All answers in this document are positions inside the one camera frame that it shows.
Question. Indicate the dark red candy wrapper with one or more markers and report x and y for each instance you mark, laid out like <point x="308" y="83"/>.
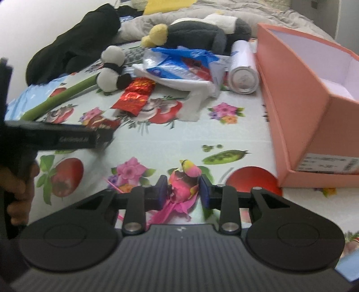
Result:
<point x="100" y="121"/>

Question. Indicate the green handled massage brush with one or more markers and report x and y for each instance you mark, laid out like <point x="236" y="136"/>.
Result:
<point x="133" y="55"/>

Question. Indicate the yellow pillow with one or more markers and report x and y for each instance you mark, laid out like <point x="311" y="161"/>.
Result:
<point x="164" y="6"/>

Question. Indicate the grey quilt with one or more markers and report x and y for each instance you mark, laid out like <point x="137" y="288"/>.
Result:
<point x="251" y="12"/>

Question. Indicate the white tissue paper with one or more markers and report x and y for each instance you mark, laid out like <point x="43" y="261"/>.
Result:
<point x="199" y="92"/>

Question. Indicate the person's left hand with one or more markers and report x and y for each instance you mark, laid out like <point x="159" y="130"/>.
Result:
<point x="23" y="192"/>

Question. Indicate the black garment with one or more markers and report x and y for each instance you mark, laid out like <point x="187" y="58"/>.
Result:
<point x="80" y="46"/>

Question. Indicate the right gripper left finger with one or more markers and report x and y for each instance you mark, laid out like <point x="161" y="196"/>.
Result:
<point x="141" y="200"/>

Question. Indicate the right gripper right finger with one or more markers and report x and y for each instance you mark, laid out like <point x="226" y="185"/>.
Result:
<point x="225" y="199"/>

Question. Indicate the red foil snack packet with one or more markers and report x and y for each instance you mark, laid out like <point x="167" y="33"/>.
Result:
<point x="135" y="96"/>

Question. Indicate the pink cardboard box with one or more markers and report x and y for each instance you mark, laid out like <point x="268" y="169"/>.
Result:
<point x="310" y="89"/>

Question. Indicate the white cylindrical roll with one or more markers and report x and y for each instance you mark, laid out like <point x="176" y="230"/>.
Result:
<point x="243" y="77"/>

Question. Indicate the grey penguin plush toy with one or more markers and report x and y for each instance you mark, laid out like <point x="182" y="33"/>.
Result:
<point x="216" y="33"/>

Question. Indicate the small panda plush toy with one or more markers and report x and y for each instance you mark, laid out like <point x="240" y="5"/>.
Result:
<point x="111" y="77"/>

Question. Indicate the pink feather bird toy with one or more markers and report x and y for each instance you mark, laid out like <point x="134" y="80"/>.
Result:
<point x="183" y="186"/>

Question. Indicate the blue white plastic bag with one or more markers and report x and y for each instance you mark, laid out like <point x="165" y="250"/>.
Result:
<point x="185" y="64"/>

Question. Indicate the floral bed sheet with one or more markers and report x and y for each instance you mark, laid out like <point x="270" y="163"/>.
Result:
<point x="231" y="143"/>

